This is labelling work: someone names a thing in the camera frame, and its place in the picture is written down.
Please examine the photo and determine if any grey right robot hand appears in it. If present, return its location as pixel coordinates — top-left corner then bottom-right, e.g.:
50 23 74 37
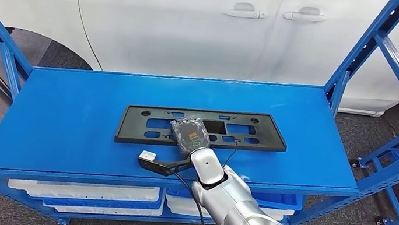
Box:
166 113 215 159

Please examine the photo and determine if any black plastic plate frame part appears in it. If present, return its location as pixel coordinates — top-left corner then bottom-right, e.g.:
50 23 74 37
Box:
114 93 292 166

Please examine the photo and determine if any blue metal shelf rack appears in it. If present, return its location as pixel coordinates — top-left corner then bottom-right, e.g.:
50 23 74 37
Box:
0 0 399 225

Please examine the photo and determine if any white plastic bin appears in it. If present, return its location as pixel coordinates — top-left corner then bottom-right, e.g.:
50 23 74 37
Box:
52 192 164 225
164 192 295 225
6 167 161 215

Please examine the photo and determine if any white car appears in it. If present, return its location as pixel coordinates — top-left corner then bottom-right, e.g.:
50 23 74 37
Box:
0 0 399 121

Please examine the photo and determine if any thin black cable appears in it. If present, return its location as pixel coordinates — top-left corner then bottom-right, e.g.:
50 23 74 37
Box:
222 139 239 170

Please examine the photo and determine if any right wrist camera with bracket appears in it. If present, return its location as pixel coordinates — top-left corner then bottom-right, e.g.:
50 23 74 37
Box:
135 149 195 181

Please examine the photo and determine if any black camera cable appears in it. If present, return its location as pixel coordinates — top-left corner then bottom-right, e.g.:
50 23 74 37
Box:
164 169 215 225

